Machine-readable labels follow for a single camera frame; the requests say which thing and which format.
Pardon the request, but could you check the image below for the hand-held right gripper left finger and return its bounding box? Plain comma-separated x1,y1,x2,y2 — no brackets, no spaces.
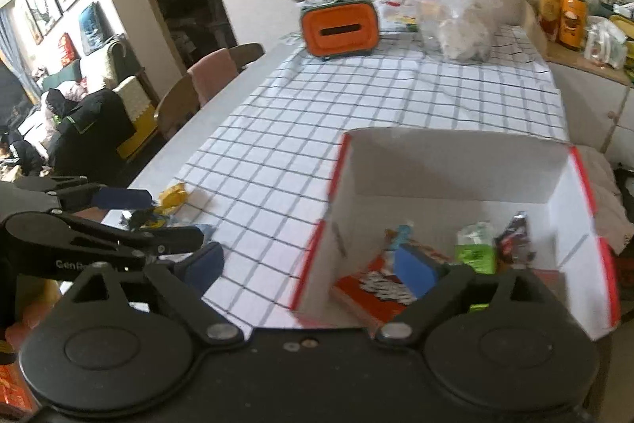
48,242,244,347

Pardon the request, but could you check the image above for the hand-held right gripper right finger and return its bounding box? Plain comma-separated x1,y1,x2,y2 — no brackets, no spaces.
375,243,581,346

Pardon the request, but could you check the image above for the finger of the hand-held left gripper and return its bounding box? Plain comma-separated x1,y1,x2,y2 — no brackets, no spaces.
5,211,205,265
15,175,153,212

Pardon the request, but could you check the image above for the black snack packet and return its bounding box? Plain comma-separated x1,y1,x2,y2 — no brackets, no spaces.
121,207,174,230

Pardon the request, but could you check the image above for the light blue snack packet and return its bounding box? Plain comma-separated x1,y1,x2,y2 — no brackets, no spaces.
386,222,414,251

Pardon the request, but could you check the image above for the golden yellow snack packet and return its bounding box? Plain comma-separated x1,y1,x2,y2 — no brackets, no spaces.
158,184,191,213

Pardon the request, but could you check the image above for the large red snack packet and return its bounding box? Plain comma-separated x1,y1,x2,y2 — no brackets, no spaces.
334,255,413,325

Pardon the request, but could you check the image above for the green snack packet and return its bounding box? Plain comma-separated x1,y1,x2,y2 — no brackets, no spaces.
456,222,497,275

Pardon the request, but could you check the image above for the red cardboard box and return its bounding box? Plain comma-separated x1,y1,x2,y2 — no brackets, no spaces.
292,128,622,342

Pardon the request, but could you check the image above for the dark red snack packet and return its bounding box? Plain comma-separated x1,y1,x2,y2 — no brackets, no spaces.
495,212,536,265

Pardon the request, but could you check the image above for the black jacket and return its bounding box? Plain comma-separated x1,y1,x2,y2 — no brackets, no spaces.
47,88,137,186

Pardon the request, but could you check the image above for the green armchair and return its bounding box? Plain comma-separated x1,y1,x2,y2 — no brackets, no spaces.
106,34,159,159

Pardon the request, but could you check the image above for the wooden chair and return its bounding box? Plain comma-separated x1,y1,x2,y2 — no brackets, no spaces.
155,42,265,141

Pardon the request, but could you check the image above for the checkered white tablecloth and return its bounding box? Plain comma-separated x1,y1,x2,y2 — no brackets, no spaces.
126,27,570,329

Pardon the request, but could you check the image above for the pink towel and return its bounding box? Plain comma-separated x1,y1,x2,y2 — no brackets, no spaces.
187,48,239,107

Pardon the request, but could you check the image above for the blue cushion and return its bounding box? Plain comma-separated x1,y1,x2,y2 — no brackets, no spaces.
79,2,114,56

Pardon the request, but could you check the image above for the white drawer cabinet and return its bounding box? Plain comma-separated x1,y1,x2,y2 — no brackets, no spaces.
545,41,634,156

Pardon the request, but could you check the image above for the orange tissue box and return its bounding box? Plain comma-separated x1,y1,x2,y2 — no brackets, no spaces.
298,0,381,59

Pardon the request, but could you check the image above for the green white packet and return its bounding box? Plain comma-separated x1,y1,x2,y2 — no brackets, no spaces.
376,0,422,32

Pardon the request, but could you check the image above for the amber liquid bottle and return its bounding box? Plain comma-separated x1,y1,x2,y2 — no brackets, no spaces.
537,0,563,42

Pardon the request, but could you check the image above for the orange thermos bottle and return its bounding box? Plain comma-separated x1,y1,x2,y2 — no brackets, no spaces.
557,0,590,52

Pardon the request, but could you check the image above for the clear handled pouch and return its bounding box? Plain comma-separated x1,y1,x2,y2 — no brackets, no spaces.
584,17,627,69

